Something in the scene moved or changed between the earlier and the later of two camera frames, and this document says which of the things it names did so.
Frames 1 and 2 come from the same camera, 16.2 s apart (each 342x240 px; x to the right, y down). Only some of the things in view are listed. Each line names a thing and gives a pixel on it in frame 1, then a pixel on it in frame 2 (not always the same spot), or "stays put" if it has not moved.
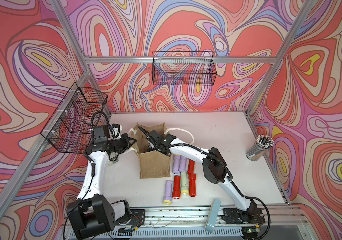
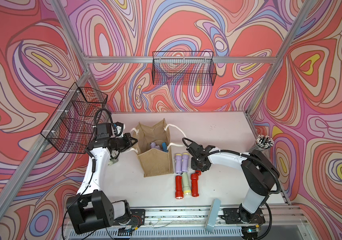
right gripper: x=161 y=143 -> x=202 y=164
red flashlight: x=192 y=187 stays put
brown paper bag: x=152 y=163 stays put
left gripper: x=124 y=139 stays put
